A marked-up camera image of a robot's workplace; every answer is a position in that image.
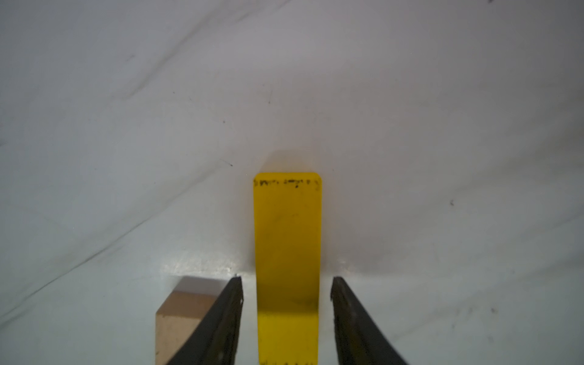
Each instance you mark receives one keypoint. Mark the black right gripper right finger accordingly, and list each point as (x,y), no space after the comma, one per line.
(357,337)

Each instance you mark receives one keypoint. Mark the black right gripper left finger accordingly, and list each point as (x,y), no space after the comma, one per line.
(215,339)

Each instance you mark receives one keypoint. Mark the yellow block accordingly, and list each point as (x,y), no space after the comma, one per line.
(287,233)

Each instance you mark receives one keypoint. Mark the natural wood block top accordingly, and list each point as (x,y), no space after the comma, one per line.
(175,321)

